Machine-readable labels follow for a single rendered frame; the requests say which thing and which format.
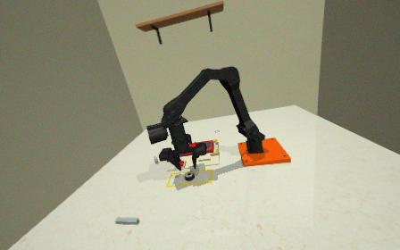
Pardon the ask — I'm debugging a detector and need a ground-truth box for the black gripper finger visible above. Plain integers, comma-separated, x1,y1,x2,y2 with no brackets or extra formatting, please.
192,155,199,168
167,154,181,171

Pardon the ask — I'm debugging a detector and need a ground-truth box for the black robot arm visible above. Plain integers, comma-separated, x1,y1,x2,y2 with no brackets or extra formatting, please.
146,67,265,154

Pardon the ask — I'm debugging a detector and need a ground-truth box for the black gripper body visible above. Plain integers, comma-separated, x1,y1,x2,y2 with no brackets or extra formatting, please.
159,134,207,161

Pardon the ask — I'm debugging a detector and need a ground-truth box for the black wheel with grey hub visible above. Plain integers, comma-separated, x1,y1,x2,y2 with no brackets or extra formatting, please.
185,171,195,181

